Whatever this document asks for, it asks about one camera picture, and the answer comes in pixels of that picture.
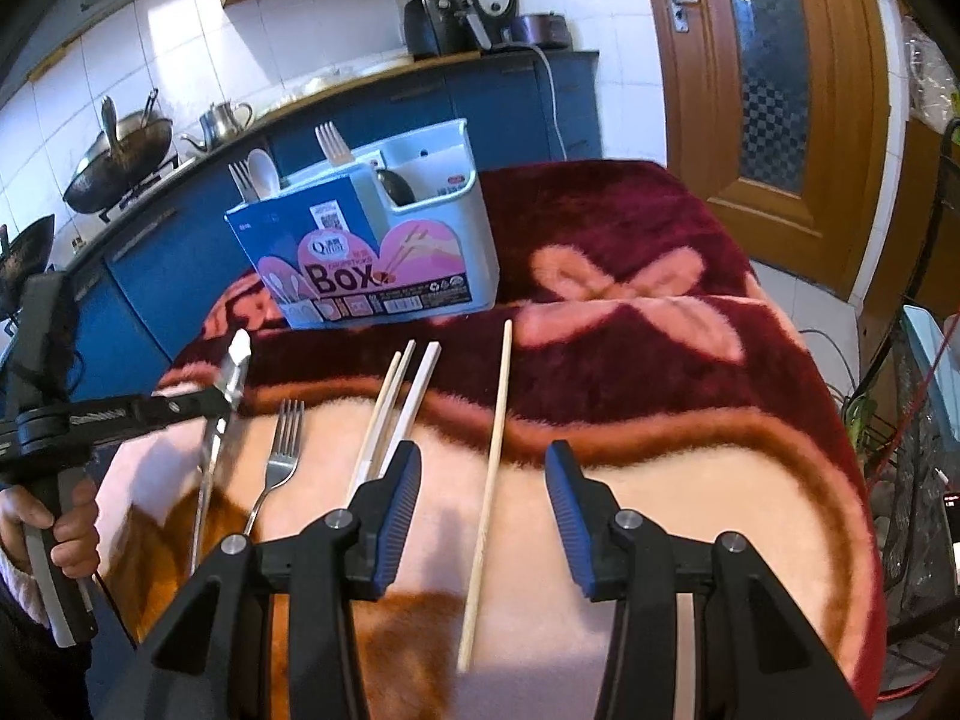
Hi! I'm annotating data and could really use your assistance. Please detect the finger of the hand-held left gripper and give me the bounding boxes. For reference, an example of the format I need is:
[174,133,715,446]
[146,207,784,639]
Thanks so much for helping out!
[75,388,235,436]

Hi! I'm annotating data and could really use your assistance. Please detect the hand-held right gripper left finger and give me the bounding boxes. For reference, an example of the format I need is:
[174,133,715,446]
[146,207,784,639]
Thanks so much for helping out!
[135,441,422,720]

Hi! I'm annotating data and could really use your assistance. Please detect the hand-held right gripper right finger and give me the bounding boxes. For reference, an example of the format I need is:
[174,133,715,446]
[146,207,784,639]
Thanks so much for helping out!
[545,441,848,720]

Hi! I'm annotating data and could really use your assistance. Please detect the metal table knife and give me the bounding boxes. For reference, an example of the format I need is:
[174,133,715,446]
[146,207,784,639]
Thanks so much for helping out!
[189,328,254,575]

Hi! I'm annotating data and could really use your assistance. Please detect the metal fork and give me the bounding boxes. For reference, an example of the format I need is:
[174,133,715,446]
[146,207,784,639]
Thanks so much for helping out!
[246,399,305,535]
[227,159,261,205]

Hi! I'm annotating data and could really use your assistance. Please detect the light blue utensil box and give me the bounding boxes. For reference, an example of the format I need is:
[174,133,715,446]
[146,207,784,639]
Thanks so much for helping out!
[223,118,502,331]

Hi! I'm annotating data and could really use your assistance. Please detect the cream plastic spoon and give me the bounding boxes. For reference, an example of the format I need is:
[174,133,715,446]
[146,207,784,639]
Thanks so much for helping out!
[246,148,282,197]

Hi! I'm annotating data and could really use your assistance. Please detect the cream plastic fork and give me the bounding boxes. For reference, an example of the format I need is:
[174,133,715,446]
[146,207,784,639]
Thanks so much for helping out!
[313,121,355,167]

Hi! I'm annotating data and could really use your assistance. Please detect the black spoon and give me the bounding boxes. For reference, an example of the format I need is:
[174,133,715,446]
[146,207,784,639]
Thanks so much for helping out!
[373,167,417,209]

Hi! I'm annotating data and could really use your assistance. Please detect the person's left hand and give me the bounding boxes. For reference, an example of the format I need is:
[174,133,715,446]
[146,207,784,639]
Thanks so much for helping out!
[0,476,103,580]

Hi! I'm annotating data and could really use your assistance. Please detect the maroon and pink blanket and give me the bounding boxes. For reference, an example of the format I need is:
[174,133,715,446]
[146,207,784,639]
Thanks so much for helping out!
[97,157,890,720]

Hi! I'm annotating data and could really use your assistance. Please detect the small black wok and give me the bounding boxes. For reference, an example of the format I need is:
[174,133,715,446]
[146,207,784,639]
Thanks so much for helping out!
[0,214,57,316]

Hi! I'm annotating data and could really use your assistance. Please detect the gas stove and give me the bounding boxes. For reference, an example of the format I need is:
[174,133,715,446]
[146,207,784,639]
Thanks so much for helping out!
[97,154,185,222]

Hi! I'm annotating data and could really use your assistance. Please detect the large black wok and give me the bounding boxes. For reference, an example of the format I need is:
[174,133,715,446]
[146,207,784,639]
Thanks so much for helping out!
[62,109,175,215]

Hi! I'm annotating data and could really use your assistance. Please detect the metal ladle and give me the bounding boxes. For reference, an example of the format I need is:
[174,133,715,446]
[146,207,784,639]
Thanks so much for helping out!
[101,96,125,158]

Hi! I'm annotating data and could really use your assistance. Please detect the steel kettle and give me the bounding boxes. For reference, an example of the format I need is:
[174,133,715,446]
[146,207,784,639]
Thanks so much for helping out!
[178,100,254,153]

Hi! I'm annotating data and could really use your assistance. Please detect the light blue storage box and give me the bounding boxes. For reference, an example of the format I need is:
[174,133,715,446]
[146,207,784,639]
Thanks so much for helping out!
[902,304,960,398]

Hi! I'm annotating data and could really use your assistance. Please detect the blue base cabinets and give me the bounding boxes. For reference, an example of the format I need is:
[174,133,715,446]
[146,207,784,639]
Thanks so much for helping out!
[45,52,605,406]

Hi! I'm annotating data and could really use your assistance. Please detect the wooden door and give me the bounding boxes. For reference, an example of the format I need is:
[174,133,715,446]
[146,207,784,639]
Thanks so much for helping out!
[637,0,901,301]

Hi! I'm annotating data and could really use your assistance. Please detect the wooden shelf unit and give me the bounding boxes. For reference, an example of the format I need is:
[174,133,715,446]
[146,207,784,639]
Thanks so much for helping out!
[855,0,960,308]

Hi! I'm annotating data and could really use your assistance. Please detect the black kitchen countertop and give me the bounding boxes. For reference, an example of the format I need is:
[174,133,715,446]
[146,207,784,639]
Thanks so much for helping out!
[45,49,601,271]

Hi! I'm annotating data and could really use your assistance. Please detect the black air fryer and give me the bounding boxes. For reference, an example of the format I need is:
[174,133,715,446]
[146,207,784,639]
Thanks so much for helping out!
[403,0,473,61]

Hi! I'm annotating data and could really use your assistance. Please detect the black rice cooker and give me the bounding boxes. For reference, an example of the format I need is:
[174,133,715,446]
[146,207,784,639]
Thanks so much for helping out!
[466,0,572,53]

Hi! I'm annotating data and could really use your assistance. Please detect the black wire rack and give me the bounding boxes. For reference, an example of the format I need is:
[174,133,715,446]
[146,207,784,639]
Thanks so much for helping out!
[847,116,960,661]

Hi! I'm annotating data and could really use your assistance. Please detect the red cable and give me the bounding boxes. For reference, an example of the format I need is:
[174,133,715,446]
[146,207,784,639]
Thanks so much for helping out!
[892,337,957,481]

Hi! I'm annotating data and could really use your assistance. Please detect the white power cord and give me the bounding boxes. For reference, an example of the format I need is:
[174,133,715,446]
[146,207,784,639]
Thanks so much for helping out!
[525,41,571,162]

